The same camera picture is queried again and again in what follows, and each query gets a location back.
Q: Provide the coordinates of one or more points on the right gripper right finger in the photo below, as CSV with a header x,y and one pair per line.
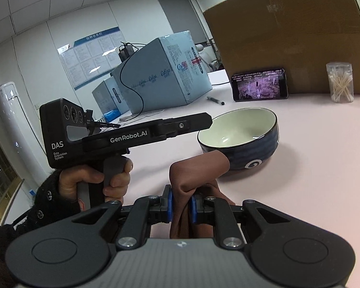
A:
x,y
218,214

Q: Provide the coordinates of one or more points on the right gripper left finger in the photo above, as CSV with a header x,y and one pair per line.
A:
x,y
139,217

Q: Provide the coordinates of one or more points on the brown cleaning cloth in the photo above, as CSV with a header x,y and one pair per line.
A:
x,y
196,174

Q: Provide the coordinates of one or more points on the dark blue ceramic bowl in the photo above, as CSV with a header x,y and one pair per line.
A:
x,y
246,136

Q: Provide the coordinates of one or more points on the person's black sleeved forearm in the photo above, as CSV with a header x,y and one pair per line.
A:
x,y
49,206

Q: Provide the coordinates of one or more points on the person's left hand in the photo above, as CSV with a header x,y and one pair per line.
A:
x,y
116,190

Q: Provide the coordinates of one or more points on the white air conditioner unit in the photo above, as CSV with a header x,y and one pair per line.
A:
x,y
22,134

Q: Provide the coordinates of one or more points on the black power adapter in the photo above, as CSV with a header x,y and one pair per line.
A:
x,y
126,50

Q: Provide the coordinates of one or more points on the black pen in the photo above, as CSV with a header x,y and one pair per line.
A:
x,y
212,99

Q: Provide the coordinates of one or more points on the light blue tissue carton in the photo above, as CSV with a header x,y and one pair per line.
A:
x,y
166,73

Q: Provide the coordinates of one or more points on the black smartphone showing video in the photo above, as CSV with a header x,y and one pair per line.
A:
x,y
268,84

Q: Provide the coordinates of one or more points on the clear jar of cotton swabs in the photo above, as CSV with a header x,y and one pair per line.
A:
x,y
340,78

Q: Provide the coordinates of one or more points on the large brown cardboard box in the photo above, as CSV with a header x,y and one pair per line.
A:
x,y
299,36

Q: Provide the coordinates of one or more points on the blue wall notice board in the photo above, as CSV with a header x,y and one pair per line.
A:
x,y
92,57

